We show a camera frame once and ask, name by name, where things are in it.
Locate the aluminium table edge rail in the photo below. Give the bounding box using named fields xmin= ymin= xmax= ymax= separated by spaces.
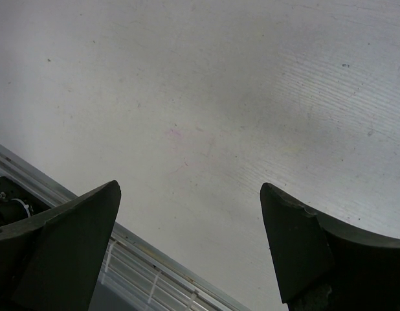
xmin=0 ymin=145 xmax=246 ymax=310

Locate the white zip tie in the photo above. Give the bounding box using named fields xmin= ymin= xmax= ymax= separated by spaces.
xmin=104 ymin=240 xmax=117 ymax=274
xmin=147 ymin=271 xmax=162 ymax=305

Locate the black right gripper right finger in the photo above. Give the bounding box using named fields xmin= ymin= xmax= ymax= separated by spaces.
xmin=260 ymin=183 xmax=400 ymax=310

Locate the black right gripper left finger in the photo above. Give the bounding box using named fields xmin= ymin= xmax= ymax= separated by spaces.
xmin=0 ymin=180 xmax=121 ymax=310

